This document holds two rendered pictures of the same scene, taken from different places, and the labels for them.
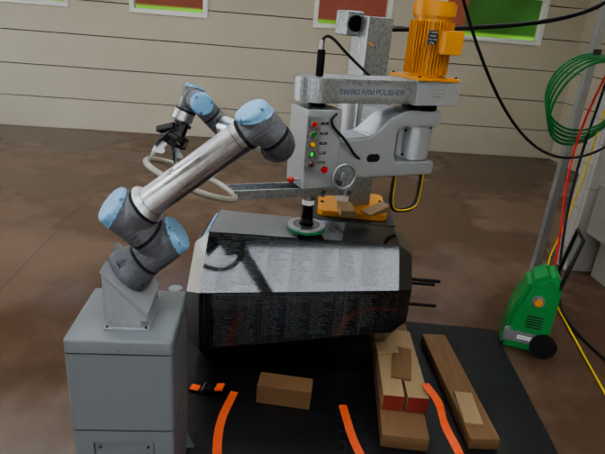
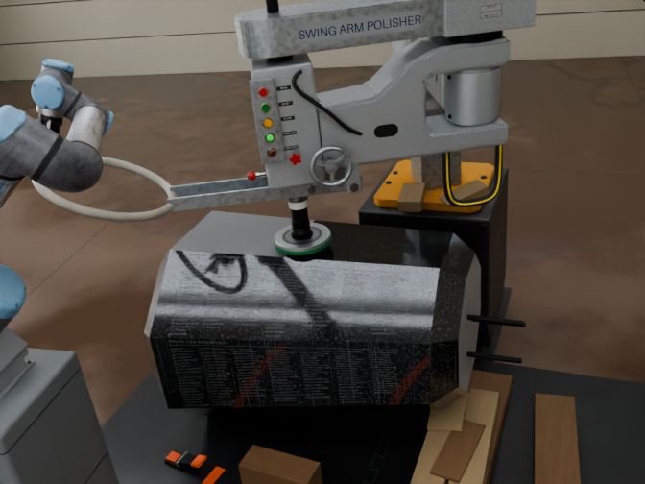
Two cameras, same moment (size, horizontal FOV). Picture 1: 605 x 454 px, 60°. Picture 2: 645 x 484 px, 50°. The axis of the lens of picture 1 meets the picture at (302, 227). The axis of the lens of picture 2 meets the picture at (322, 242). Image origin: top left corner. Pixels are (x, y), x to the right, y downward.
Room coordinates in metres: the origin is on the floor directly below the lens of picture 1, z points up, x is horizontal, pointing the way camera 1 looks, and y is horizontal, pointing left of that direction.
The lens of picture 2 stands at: (0.62, -0.99, 2.11)
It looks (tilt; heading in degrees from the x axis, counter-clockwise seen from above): 28 degrees down; 23
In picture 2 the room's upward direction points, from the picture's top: 7 degrees counter-clockwise
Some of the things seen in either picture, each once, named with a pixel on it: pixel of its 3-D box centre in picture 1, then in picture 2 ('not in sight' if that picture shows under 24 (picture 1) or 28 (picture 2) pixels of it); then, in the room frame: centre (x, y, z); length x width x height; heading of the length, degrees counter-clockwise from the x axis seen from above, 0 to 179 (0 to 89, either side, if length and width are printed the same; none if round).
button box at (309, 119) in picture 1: (311, 143); (267, 121); (2.62, -0.01, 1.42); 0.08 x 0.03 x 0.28; 117
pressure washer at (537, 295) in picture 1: (538, 288); not in sight; (3.17, -1.64, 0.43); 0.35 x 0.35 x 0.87; 74
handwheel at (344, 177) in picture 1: (340, 175); (329, 162); (2.70, -0.18, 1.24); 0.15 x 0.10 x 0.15; 117
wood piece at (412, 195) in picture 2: (346, 209); (412, 197); (3.39, -0.29, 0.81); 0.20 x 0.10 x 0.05; 7
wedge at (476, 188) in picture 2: (375, 208); (463, 192); (3.47, -0.51, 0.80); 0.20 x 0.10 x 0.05; 129
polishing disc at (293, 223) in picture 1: (306, 224); (302, 236); (2.75, -0.02, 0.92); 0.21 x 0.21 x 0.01
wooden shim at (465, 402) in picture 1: (467, 407); not in sight; (2.32, -0.99, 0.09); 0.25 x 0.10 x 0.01; 179
